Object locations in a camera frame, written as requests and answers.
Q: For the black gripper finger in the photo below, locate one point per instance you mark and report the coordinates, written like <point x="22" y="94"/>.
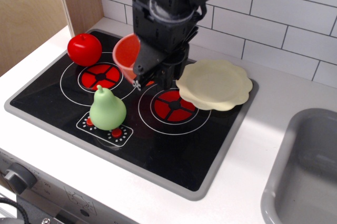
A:
<point x="143" y="78"/>
<point x="174" y="65"/>

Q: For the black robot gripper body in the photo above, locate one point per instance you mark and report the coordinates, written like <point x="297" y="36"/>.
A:
<point x="159" y="38"/>

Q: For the red plastic cup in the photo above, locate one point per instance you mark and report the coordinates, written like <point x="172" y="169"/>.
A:
<point x="125" y="53"/>

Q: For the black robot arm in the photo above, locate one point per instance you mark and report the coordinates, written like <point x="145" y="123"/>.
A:
<point x="179" y="9"/>

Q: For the cream scalloped plate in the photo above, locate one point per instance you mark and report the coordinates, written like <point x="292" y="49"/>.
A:
<point x="211" y="84"/>

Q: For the green toy pear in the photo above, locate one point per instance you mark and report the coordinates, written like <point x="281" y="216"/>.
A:
<point x="107" y="111"/>

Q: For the red toy apple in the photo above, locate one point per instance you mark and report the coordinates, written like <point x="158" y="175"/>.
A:
<point x="84" y="49"/>

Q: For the black toy stovetop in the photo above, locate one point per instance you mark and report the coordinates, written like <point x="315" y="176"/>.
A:
<point x="163" y="139"/>

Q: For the wooden side panel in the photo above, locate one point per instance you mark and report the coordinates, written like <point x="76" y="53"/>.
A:
<point x="27" y="24"/>

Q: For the grey oven front panel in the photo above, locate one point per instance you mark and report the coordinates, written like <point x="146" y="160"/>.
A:
<point x="60" y="201"/>

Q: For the grey oven knob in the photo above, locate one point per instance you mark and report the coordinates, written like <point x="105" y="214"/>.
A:
<point x="19" y="178"/>

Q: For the grey sink basin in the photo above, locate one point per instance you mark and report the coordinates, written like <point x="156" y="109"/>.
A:
<point x="301" y="187"/>

